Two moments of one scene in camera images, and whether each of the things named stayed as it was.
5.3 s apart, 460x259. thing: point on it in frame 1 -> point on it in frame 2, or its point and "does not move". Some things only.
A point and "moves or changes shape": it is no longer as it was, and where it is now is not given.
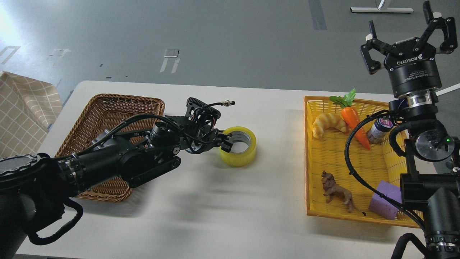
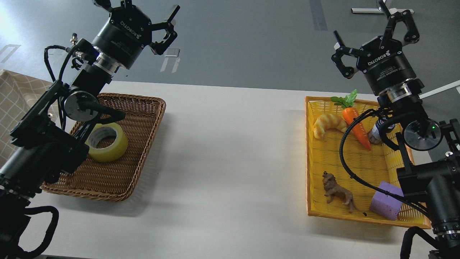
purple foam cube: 383,206 does not move
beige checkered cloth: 28,108 does not move
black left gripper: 198,137 -> 127,31
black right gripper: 417,72 -> 381,58
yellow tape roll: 241,159 moves or changes shape
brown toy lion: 332,190 does not move
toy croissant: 325,121 does not move
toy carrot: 351,116 does not move
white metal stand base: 376,9 does not move
